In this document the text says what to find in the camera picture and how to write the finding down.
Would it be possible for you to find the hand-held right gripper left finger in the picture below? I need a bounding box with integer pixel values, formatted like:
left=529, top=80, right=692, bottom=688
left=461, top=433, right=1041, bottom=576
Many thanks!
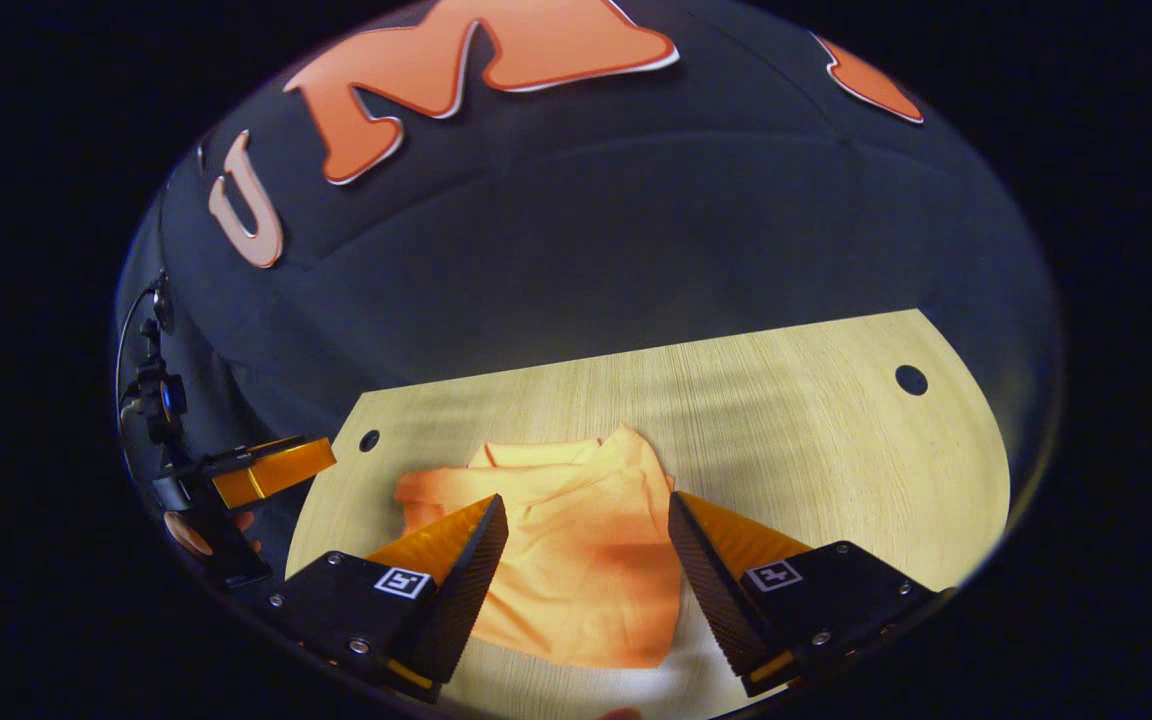
left=261, top=493, right=512, bottom=701

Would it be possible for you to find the orange T-shirt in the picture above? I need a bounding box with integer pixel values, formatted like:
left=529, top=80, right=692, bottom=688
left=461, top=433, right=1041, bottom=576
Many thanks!
left=394, top=423, right=684, bottom=669

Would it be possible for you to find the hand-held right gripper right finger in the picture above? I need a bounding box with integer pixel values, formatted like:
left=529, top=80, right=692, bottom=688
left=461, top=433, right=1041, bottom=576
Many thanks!
left=668, top=490, right=937, bottom=699

